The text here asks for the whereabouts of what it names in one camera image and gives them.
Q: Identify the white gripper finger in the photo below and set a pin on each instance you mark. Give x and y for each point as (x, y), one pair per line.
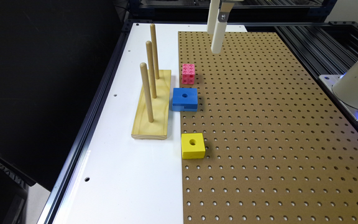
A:
(220, 26)
(212, 15)

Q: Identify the blue block with hole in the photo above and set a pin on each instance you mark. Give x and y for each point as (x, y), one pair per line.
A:
(185, 99)

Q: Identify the yellow block with hole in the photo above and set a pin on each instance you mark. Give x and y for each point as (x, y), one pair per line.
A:
(192, 146)

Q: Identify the rear wooden peg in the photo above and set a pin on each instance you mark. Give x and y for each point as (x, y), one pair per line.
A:
(154, 49)

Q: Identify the wooden peg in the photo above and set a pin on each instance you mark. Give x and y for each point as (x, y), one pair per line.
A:
(154, 49)
(150, 59)
(146, 87)

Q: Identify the pink perforated cube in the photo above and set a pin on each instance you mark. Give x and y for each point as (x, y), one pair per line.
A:
(188, 74)

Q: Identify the middle wooden peg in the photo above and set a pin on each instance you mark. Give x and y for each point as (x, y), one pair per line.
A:
(150, 59)

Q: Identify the front wooden peg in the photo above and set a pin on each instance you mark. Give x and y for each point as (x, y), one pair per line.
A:
(146, 87)

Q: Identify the wooden peg base board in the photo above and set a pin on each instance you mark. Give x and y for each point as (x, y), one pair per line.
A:
(142, 128)

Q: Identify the brown perforated pegboard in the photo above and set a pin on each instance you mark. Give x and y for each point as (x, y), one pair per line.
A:
(278, 150)

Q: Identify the black monitor panel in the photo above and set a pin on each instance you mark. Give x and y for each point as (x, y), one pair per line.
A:
(53, 54)

